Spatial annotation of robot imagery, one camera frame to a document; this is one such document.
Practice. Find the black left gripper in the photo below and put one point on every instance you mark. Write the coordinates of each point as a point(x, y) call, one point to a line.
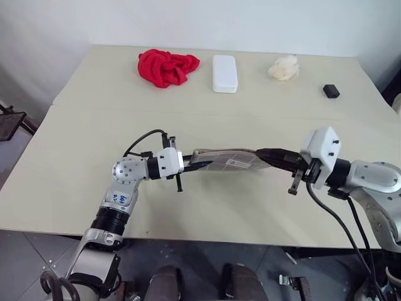
point(165, 142)

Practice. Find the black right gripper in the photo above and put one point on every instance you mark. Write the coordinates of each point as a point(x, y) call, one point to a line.
point(301, 175)

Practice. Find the clear plastic bag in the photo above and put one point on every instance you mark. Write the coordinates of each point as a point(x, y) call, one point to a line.
point(232, 161)

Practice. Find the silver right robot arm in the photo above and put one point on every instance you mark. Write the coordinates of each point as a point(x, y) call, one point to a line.
point(372, 185)

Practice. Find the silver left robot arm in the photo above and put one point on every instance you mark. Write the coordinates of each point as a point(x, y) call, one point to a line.
point(120, 191)

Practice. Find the small black block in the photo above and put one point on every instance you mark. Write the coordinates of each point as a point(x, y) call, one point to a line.
point(331, 91)

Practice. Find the white rectangular case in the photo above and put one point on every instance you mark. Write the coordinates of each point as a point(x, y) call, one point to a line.
point(224, 73)

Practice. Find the crumpled red cloth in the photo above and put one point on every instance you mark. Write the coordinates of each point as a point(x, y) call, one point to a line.
point(166, 67)

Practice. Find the dark rounded shape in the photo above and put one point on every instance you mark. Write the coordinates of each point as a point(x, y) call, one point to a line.
point(166, 283)
point(242, 283)

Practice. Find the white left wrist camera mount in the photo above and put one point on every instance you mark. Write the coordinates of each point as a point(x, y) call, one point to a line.
point(169, 163)

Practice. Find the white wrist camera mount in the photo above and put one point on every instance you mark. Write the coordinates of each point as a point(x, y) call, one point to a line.
point(169, 163)
point(324, 153)

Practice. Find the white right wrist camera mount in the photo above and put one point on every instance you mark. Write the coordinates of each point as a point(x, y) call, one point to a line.
point(324, 153)

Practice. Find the metal caster bracket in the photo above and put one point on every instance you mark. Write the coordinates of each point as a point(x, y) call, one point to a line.
point(293, 282)

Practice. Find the black metal frame stand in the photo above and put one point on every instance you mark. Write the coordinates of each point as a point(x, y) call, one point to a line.
point(12, 120)

